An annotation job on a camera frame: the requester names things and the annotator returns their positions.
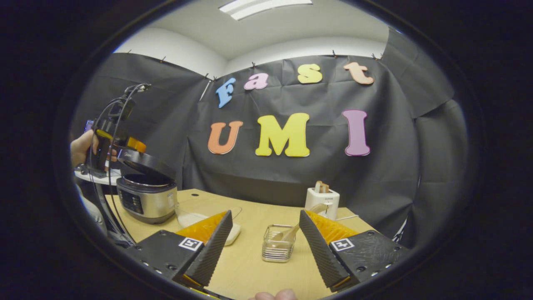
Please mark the clear chopstick holder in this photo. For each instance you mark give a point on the clear chopstick holder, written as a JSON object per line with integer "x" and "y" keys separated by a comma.
{"x": 277, "y": 252}

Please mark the white toaster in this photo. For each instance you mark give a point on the white toaster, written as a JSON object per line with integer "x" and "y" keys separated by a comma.
{"x": 329, "y": 198}

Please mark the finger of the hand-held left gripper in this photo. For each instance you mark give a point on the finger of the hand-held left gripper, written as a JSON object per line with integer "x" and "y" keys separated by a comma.
{"x": 136, "y": 144}

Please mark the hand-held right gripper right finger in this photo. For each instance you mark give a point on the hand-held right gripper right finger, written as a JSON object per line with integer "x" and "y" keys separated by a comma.
{"x": 320, "y": 250}

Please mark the wooden spoon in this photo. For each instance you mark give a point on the wooden spoon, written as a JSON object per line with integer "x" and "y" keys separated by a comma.
{"x": 291, "y": 231}

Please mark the silver black rice cooker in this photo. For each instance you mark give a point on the silver black rice cooker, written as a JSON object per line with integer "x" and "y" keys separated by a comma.
{"x": 145, "y": 204}

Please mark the person's grey trousers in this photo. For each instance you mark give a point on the person's grey trousers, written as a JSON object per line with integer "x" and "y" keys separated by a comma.
{"x": 93, "y": 214}

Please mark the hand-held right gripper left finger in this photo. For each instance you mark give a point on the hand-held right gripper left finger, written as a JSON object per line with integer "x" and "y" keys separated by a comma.
{"x": 214, "y": 246}

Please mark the ceiling light panel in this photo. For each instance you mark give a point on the ceiling light panel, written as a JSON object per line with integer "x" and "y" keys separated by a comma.
{"x": 266, "y": 6}

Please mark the white side table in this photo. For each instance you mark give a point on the white side table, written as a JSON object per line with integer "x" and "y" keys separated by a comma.
{"x": 98, "y": 178}

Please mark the toasted bread slice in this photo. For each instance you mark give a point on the toasted bread slice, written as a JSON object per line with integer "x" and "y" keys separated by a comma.
{"x": 321, "y": 186}

